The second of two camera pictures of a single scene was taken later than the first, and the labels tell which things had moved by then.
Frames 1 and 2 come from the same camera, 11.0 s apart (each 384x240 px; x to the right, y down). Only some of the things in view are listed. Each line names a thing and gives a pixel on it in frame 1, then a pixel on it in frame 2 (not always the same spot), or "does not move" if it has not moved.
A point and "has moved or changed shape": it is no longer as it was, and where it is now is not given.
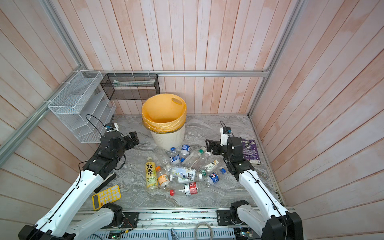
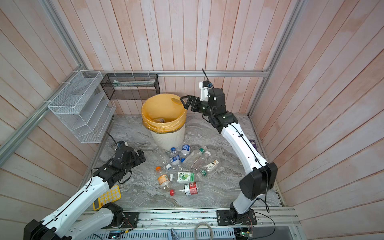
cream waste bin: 168,140 does not move
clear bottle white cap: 200,163 does not move
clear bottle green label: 191,159 does not move
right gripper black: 217,145 to 194,100
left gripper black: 135,138 to 141,155
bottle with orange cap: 163,179 does not move
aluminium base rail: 169,218 does not move
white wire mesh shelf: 85,112 does not move
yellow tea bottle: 151,175 to 160,120
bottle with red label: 189,189 does not move
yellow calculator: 108,196 does not move
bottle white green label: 183,175 has moved or changed shape
